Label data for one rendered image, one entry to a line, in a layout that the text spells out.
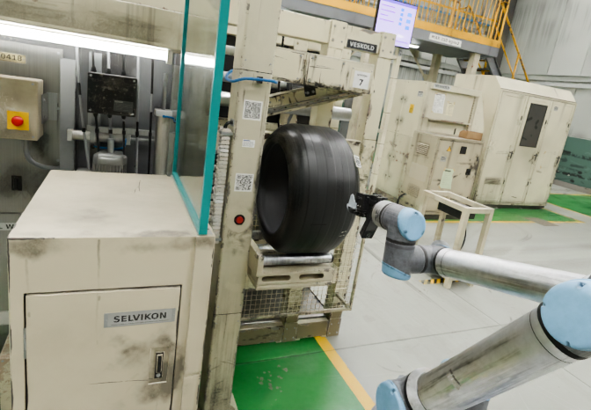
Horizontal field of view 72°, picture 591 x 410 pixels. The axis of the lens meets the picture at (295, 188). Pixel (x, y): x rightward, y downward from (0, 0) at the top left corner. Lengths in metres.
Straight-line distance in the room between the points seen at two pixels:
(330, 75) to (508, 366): 1.45
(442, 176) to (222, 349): 4.90
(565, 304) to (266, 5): 1.30
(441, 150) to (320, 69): 4.36
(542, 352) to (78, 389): 0.96
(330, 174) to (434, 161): 4.63
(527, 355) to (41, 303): 0.97
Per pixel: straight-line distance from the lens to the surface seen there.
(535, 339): 0.94
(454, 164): 6.42
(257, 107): 1.61
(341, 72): 2.04
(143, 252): 0.94
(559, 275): 1.09
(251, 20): 1.60
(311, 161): 1.57
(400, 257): 1.26
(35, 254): 0.95
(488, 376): 1.04
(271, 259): 1.73
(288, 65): 1.92
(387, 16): 5.76
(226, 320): 1.90
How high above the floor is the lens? 1.62
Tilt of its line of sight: 14 degrees down
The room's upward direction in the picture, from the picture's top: 9 degrees clockwise
